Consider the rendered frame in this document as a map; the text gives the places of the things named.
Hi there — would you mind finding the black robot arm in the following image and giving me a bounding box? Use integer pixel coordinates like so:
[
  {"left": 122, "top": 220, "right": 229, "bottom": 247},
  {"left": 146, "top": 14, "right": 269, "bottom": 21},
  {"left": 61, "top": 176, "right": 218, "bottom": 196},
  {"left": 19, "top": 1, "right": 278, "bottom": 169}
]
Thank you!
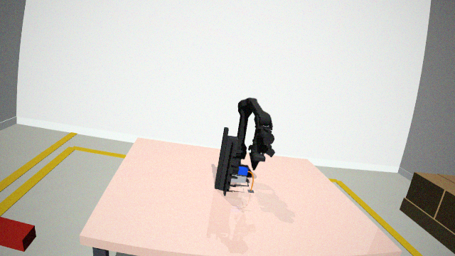
[{"left": 235, "top": 97, "right": 275, "bottom": 160}]

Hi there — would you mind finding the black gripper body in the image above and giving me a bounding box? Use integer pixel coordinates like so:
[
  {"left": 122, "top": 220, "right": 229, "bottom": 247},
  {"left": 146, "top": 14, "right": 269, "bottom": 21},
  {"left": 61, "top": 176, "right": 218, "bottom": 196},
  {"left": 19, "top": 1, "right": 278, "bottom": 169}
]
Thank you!
[{"left": 248, "top": 139, "right": 266, "bottom": 161}]

